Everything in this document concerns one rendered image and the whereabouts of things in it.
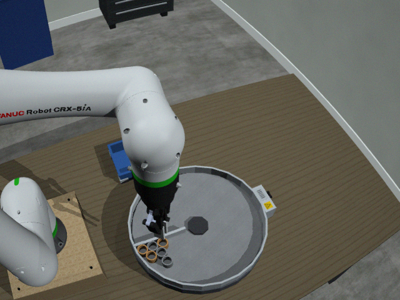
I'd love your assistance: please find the grey metal bushing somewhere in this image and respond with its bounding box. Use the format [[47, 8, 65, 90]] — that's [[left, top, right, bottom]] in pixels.
[[156, 247, 168, 260], [161, 256, 173, 268], [147, 241, 158, 252]]

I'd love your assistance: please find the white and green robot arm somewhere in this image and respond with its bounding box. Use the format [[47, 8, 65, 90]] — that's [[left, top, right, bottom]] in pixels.
[[0, 66, 185, 287]]

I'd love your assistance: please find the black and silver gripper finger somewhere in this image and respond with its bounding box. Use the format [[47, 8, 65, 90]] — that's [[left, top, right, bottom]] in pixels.
[[162, 204, 171, 234], [142, 207, 165, 240]]

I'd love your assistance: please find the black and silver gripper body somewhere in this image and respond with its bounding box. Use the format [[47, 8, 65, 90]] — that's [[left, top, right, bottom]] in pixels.
[[141, 196, 174, 216]]

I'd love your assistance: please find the bronze bushing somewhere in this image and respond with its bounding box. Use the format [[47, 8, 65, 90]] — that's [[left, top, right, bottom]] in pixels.
[[137, 244, 148, 257], [146, 251, 158, 263], [157, 238, 169, 249]]

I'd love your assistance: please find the blue square tray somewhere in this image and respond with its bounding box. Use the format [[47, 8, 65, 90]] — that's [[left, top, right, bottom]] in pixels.
[[109, 140, 133, 184]]

